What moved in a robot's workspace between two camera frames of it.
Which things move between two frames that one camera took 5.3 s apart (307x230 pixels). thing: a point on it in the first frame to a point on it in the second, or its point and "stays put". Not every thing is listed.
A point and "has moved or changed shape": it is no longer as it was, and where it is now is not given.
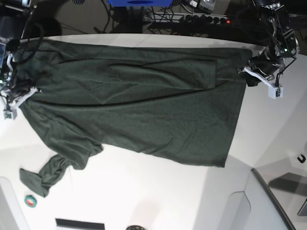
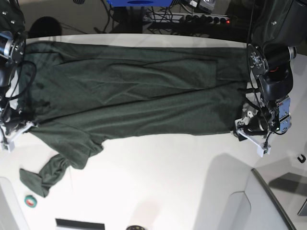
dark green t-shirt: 176,105 has moved or changed shape
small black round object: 135,227 stays put
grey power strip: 183,17 stays put
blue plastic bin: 140,3 stays put
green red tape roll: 30,201 stays put
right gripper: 265,66 to 251,127
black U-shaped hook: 303,159 stays put
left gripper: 17,92 to 11,129
